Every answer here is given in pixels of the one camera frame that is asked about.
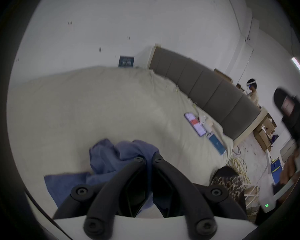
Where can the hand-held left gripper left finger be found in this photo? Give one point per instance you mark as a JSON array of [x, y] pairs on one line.
[[120, 184]]

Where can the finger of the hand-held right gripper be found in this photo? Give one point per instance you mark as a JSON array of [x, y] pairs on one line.
[[290, 114]]

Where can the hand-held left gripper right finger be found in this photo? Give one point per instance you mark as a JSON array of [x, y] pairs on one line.
[[175, 184]]

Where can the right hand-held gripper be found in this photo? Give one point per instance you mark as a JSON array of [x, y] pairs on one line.
[[270, 199]]

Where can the dark blue shirt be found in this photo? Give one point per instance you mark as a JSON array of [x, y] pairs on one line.
[[105, 156]]

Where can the person's right hand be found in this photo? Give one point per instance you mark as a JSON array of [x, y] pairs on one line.
[[287, 170]]

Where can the cardboard carton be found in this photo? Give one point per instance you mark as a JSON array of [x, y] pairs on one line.
[[268, 122], [262, 137]]

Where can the blue and white box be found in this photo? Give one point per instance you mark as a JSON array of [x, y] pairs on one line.
[[276, 169]]

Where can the blue flat box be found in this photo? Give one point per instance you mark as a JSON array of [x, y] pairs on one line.
[[217, 144]]

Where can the phone with purple screen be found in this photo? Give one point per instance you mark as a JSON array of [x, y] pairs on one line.
[[200, 130], [189, 115]]

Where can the small white object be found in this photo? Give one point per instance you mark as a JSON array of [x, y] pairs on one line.
[[207, 123]]

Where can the grey padded headboard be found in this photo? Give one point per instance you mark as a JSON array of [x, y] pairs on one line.
[[210, 91]]

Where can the bed with beige sheet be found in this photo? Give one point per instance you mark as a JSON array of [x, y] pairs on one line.
[[90, 104]]

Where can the blue wall sign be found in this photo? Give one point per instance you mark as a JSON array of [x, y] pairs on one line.
[[126, 61]]

